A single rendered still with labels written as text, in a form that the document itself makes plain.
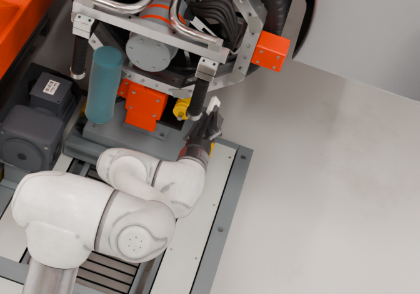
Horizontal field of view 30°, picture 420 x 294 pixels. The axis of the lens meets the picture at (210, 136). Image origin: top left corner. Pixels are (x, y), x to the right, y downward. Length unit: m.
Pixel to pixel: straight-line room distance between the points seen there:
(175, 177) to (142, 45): 0.37
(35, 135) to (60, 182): 0.92
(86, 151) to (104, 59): 0.60
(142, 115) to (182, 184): 0.50
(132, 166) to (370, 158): 1.48
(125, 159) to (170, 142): 0.71
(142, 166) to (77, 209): 0.55
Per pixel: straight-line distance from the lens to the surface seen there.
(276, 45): 2.24
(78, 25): 2.07
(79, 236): 1.57
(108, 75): 2.28
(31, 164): 2.55
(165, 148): 2.75
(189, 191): 2.08
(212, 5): 2.05
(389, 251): 3.07
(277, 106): 3.34
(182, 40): 2.02
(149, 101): 2.46
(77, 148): 2.80
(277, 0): 2.22
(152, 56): 2.15
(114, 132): 2.77
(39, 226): 1.58
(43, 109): 2.60
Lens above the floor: 2.32
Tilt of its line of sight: 48 degrees down
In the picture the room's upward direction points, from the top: 19 degrees clockwise
